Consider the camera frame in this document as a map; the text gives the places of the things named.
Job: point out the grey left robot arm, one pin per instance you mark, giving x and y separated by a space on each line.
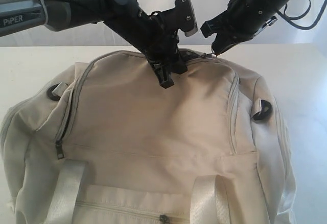
59 15

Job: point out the dark front pocket zipper pull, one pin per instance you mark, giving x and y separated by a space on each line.
164 219

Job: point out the metal zipper pull with ring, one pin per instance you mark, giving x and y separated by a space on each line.
207 55

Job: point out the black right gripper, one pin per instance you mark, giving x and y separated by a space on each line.
239 22

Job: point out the beige fabric duffel bag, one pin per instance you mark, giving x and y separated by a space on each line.
213 148

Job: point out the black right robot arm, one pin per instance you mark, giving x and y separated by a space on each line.
289 20

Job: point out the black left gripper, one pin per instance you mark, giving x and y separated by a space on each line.
149 34

